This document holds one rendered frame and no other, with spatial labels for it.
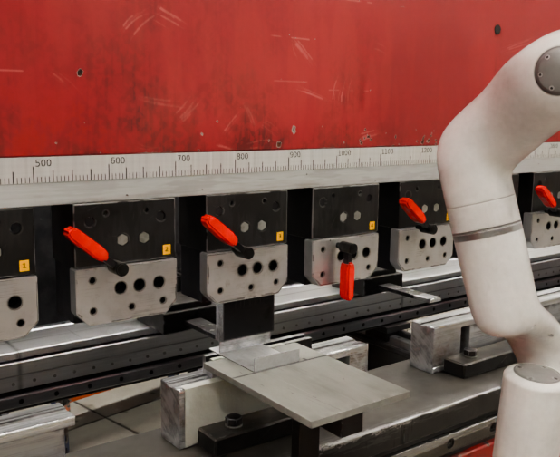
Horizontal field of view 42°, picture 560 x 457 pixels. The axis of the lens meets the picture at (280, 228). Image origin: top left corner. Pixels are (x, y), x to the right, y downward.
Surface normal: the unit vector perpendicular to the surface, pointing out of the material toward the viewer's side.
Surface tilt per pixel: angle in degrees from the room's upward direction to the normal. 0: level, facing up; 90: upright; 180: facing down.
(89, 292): 90
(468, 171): 89
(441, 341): 90
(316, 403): 0
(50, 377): 90
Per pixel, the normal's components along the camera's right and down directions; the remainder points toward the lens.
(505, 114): -0.90, 0.32
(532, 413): -0.33, 0.22
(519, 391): -0.69, 0.15
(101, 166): 0.60, 0.14
